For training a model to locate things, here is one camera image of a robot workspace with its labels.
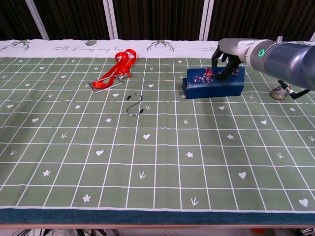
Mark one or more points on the blue floral glasses case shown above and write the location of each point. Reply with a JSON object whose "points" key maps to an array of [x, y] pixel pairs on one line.
{"points": [[211, 91]]}

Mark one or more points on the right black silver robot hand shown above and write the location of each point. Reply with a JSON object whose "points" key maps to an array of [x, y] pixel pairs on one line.
{"points": [[236, 48]]}

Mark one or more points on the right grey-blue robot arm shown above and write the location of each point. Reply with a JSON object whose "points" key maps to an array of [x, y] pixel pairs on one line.
{"points": [[283, 59]]}

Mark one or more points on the metal S hook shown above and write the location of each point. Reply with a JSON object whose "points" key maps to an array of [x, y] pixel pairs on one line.
{"points": [[141, 111]]}

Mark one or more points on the green grid tablecloth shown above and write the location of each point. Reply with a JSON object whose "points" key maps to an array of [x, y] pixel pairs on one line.
{"points": [[157, 152]]}

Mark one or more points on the white partition post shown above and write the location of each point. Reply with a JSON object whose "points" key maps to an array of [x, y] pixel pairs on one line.
{"points": [[110, 19], [313, 37], [37, 19], [206, 19]]}

